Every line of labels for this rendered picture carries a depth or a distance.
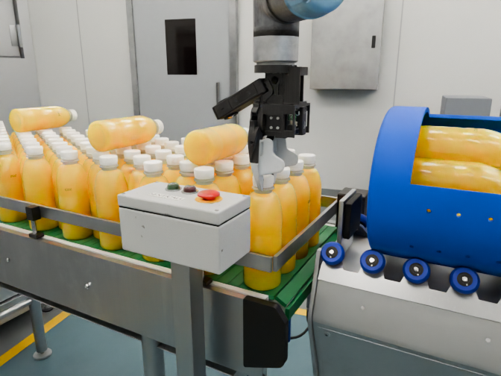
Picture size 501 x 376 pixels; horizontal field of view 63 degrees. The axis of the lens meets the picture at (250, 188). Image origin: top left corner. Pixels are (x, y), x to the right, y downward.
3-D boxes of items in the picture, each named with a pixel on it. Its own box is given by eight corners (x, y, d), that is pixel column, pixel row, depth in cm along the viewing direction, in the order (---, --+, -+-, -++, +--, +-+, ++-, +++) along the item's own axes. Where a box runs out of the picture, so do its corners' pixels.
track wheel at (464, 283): (474, 262, 68) (473, 265, 70) (445, 268, 69) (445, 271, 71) (484, 289, 66) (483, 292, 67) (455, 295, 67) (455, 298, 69)
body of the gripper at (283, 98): (293, 142, 66) (294, 64, 63) (246, 139, 70) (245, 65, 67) (309, 136, 73) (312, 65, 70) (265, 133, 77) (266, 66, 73)
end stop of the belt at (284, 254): (276, 272, 74) (276, 257, 73) (272, 271, 74) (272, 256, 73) (340, 209, 108) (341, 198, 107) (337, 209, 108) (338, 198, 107)
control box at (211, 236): (219, 275, 62) (218, 210, 59) (121, 250, 71) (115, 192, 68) (250, 251, 70) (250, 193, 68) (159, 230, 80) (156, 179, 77)
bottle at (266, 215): (254, 295, 76) (254, 191, 70) (237, 278, 82) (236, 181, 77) (288, 286, 79) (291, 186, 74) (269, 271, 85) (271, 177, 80)
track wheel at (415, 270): (425, 253, 71) (425, 257, 73) (399, 259, 73) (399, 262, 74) (434, 278, 69) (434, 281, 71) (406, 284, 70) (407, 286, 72)
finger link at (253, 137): (253, 163, 68) (258, 110, 67) (245, 163, 69) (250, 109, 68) (265, 163, 73) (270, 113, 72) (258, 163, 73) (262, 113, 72)
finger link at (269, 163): (278, 195, 68) (283, 139, 67) (247, 190, 71) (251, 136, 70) (285, 194, 71) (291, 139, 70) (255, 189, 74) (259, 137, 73)
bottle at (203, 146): (199, 122, 81) (244, 115, 99) (176, 142, 85) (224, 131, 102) (219, 154, 81) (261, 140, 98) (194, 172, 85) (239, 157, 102)
